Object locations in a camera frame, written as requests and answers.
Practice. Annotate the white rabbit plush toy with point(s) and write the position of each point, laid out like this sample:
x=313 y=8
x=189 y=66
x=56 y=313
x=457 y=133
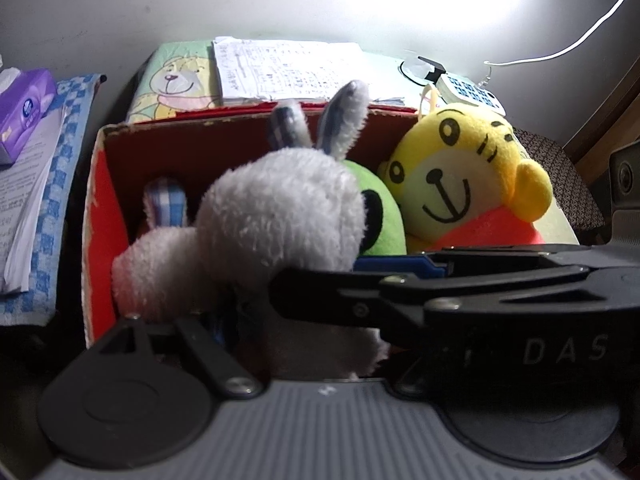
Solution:
x=290 y=210

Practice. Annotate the yellow tiger plush toy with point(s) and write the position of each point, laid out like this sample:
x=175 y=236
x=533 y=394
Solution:
x=465 y=175

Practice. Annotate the brown patterned cushion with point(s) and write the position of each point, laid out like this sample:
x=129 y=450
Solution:
x=560 y=180

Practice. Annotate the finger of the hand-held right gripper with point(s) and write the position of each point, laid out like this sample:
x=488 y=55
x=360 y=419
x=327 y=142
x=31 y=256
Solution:
x=400 y=266
x=320 y=292

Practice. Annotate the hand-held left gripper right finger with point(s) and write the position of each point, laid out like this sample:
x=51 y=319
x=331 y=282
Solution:
x=409 y=384

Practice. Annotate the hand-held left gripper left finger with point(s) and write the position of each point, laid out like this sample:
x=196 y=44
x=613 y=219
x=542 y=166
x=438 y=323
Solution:
x=205 y=355

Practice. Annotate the blue checkered cloth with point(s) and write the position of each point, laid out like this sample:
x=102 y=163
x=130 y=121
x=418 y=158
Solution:
x=55 y=195

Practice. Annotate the blue plaid plush toy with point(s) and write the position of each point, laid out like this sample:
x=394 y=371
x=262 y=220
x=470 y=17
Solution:
x=167 y=205

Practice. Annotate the white paper sheets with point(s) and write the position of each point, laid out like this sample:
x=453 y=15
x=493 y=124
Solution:
x=25 y=200

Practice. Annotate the purple tissue pack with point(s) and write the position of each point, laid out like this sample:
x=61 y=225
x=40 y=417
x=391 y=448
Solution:
x=25 y=110

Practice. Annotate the black plug adapter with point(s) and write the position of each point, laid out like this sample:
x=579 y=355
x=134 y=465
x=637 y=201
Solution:
x=431 y=67

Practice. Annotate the red cardboard box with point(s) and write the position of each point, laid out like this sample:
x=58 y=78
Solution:
x=150 y=150

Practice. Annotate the green plush toy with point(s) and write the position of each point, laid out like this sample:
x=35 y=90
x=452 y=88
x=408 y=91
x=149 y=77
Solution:
x=382 y=215

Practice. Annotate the printed paper sheets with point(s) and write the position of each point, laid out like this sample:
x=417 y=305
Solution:
x=290 y=70

